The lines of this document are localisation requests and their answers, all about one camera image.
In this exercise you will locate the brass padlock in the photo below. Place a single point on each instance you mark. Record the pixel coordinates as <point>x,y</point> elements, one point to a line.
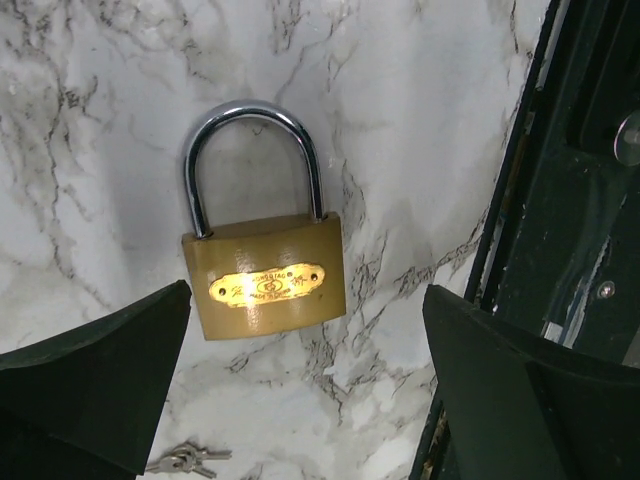
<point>265,276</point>

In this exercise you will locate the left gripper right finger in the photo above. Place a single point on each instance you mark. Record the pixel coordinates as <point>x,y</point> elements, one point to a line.
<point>522,407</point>

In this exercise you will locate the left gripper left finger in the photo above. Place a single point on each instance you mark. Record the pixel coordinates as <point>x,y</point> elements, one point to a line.
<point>85,404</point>

